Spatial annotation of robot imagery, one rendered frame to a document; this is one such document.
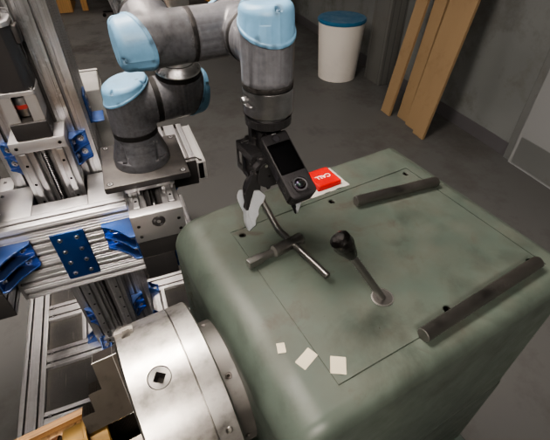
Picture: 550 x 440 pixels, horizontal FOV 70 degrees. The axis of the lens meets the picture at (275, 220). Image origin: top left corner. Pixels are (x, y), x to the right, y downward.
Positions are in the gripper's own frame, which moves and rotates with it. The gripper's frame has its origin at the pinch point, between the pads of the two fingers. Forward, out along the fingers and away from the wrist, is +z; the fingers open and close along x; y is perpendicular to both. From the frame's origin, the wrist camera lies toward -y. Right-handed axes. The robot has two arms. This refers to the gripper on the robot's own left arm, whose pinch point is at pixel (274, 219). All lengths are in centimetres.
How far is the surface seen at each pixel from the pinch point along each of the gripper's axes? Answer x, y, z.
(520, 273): -29.8, -29.4, 2.2
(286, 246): 0.3, -4.8, 2.5
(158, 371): 27.2, -14.2, 6.3
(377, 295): -6.9, -20.9, 2.9
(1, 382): 94, 92, 130
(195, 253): 14.2, 4.6, 5.7
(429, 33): -259, 196, 53
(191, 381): 23.6, -17.6, 7.1
